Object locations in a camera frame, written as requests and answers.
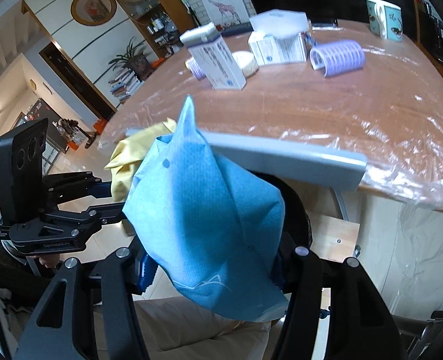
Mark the giraffe picture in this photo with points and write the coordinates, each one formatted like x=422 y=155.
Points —
x=226 y=13

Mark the teal printed mug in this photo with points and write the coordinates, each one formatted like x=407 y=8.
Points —
x=385 y=19

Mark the tall white medicine box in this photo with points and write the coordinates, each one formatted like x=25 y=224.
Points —
x=209 y=50

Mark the stack of books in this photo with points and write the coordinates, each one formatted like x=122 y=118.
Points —
x=124 y=84

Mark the white tissue pack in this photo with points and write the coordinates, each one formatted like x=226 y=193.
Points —
x=280 y=23

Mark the blue paper napkin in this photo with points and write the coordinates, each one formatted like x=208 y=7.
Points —
x=212 y=226

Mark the white round bun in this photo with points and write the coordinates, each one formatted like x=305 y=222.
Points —
x=246 y=61

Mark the white blue medicine box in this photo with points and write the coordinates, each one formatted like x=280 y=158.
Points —
x=269 y=50

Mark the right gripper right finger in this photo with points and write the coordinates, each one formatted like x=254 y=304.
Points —
x=360 y=327

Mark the round framed wall picture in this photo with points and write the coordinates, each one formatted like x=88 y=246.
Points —
x=93 y=12

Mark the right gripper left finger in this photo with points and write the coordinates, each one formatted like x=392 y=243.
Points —
x=62 y=325

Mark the potted green plant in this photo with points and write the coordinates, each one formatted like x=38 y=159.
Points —
x=133 y=59

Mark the grey bin lid bar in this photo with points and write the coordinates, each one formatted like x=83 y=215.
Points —
x=281 y=157

